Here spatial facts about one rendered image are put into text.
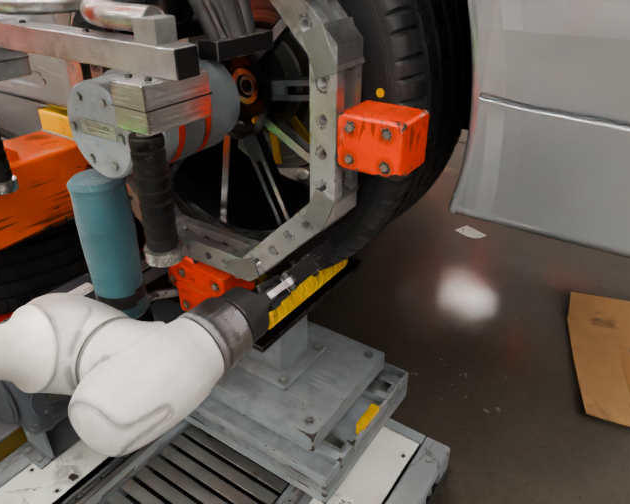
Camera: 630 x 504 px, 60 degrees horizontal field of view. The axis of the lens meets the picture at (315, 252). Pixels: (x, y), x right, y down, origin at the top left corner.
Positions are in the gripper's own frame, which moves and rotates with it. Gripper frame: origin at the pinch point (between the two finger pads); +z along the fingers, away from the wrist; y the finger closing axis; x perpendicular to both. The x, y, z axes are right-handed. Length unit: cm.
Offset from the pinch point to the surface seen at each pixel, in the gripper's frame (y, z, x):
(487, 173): 28.0, 4.7, -3.4
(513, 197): 29.0, 4.7, -7.6
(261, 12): 7.3, 15.2, 37.9
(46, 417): -56, -28, 5
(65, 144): -44, 3, 50
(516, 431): -25, 46, -65
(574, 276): -28, 129, -62
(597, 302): -19, 112, -67
